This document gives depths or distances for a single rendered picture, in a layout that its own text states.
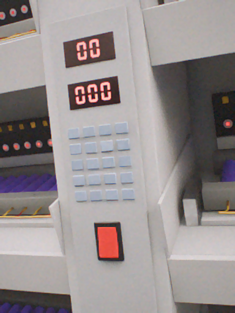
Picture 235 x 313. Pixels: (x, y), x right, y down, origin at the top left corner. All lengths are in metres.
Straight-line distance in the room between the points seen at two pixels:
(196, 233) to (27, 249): 0.16
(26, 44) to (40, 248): 0.19
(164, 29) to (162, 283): 0.20
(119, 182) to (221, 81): 0.24
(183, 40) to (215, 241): 0.17
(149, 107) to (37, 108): 0.31
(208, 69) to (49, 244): 0.29
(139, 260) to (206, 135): 0.23
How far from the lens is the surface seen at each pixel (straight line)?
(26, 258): 0.36
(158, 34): 0.30
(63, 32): 0.32
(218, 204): 0.35
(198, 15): 0.29
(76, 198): 0.31
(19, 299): 0.60
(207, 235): 0.32
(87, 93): 0.30
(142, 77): 0.29
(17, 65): 0.35
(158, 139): 0.29
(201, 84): 0.48
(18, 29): 0.44
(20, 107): 0.58
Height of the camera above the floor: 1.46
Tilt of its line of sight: 3 degrees down
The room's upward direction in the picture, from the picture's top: 6 degrees counter-clockwise
